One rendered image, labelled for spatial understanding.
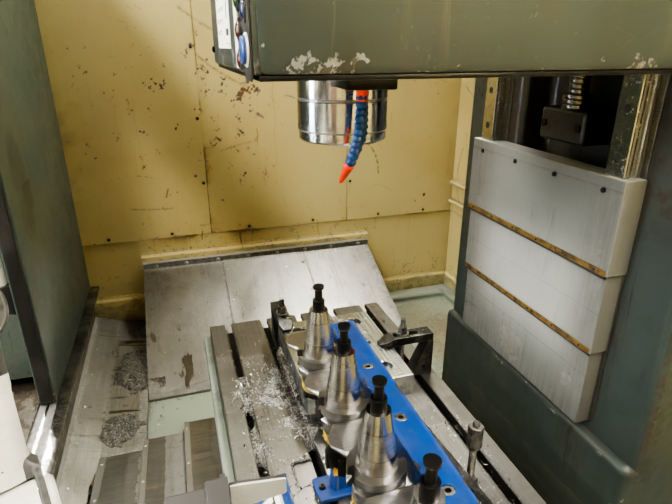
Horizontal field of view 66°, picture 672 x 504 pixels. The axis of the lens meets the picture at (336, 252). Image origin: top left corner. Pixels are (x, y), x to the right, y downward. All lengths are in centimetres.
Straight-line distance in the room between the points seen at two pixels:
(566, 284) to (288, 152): 119
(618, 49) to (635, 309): 49
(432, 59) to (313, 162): 141
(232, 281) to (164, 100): 68
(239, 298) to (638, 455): 131
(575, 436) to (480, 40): 87
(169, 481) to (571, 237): 99
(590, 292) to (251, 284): 125
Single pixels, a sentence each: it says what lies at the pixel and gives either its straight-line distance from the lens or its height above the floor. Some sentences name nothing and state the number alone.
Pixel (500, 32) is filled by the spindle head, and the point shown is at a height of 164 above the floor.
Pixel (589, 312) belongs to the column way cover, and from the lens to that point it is 111.
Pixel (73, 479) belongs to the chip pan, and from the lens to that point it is 148.
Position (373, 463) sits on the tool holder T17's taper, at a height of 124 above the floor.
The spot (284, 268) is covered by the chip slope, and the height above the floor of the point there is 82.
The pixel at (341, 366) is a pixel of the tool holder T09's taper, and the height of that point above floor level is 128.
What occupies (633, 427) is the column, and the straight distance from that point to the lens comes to 117.
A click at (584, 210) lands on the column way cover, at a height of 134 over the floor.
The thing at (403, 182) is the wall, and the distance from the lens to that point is 217.
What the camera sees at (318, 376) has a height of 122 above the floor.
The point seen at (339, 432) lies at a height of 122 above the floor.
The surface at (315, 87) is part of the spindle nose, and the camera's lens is 88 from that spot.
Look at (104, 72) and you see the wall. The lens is 191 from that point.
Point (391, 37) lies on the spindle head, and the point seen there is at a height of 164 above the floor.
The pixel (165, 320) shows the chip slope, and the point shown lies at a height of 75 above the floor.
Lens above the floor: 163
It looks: 22 degrees down
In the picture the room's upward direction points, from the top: straight up
